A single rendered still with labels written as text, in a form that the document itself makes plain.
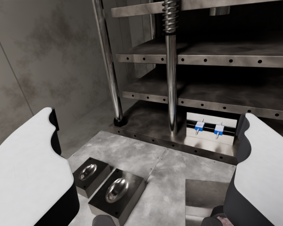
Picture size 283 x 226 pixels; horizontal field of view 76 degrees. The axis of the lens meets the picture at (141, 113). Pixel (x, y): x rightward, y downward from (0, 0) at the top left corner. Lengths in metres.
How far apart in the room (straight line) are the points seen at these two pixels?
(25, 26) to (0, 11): 0.27
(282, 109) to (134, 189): 0.77
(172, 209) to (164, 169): 0.21
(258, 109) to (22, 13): 2.54
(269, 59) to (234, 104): 0.26
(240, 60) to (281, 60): 0.15
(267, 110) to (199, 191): 0.54
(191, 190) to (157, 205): 0.17
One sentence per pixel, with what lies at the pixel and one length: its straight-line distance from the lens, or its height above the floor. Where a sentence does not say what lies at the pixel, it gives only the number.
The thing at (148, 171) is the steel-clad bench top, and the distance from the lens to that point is 0.97.
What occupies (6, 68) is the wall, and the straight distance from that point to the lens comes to 2.56.
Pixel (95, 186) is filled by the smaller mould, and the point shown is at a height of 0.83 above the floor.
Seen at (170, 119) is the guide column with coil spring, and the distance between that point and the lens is 1.13.
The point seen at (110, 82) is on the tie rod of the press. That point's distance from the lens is 1.21.
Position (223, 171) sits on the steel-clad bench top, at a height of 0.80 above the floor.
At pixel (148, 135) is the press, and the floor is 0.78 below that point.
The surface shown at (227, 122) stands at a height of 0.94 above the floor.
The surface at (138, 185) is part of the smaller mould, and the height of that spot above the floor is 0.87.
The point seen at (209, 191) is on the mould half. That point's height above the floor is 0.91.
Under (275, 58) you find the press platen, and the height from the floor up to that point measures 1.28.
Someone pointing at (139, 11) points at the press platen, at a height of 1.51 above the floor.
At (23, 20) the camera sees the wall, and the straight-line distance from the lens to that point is 2.73.
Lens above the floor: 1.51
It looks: 29 degrees down
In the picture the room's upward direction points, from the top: 7 degrees counter-clockwise
